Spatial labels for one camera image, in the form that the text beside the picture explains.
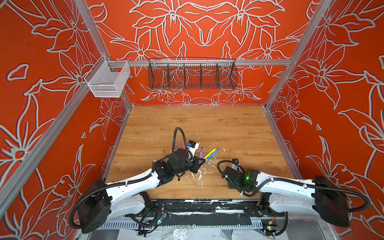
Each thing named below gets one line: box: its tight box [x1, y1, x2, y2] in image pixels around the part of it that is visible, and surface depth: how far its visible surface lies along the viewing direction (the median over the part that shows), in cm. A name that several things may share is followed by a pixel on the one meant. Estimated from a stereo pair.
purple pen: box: [199, 146, 204, 164], surface depth 75 cm
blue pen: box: [206, 148, 220, 161], surface depth 93 cm
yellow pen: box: [203, 147, 218, 160], surface depth 94 cm
